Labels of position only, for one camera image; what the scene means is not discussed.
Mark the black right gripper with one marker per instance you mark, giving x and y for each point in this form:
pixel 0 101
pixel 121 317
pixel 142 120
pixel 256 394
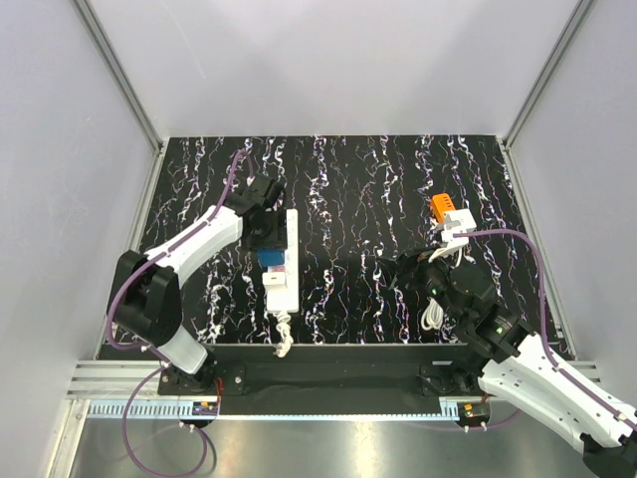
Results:
pixel 414 260

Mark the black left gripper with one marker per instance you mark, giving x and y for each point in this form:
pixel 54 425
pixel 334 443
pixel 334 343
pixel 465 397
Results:
pixel 278 237

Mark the blue cube socket adapter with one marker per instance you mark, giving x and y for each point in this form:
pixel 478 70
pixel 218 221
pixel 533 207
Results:
pixel 271 257

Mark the white multicolour power strip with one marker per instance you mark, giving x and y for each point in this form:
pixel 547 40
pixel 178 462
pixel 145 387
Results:
pixel 288 300

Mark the white usb charger plug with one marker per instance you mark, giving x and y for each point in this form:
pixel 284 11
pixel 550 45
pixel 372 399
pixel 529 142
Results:
pixel 274 281

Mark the orange power strip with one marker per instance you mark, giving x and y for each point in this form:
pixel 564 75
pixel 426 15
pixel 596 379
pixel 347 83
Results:
pixel 441 205

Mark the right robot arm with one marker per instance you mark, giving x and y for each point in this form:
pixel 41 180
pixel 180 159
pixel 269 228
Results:
pixel 508 359

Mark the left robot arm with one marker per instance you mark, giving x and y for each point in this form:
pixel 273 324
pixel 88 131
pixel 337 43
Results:
pixel 145 296

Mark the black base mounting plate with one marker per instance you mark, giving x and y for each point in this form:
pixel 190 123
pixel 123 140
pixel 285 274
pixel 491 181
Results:
pixel 339 380

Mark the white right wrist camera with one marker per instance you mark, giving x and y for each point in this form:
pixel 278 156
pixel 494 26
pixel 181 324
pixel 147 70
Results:
pixel 452 240

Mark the aluminium frame rail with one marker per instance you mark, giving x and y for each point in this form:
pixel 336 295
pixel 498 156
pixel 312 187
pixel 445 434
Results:
pixel 129 387

